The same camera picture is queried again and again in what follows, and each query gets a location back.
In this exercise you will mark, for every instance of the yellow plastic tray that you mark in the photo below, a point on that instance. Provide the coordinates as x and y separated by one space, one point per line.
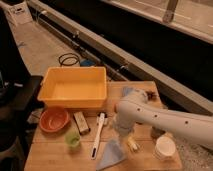
74 87

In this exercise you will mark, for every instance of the dark metal can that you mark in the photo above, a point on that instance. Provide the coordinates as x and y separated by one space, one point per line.
156 133

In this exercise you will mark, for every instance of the white box on floor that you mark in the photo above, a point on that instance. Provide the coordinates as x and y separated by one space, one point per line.
19 14

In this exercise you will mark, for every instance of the green plastic cup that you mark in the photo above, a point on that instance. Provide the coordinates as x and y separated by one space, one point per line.
72 139

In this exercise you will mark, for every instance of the wooden block box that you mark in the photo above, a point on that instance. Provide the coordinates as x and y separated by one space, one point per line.
81 122

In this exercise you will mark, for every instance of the dark red grapes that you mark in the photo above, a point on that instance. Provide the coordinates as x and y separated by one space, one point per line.
151 95

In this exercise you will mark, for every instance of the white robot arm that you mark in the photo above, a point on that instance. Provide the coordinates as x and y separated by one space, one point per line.
133 108

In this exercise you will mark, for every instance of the blue object on floor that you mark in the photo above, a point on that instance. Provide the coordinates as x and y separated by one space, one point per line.
87 63

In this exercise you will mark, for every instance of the white dish brush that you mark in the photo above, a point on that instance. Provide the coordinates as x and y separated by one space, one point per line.
101 121

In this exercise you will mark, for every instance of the black side table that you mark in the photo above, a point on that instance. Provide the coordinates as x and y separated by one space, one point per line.
22 100

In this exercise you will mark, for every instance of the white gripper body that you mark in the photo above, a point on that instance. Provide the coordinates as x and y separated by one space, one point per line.
123 125

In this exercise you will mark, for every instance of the blue grey towel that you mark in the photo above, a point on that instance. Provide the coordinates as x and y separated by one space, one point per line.
113 154

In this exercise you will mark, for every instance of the orange plastic bowl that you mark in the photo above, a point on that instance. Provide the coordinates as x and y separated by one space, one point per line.
53 119

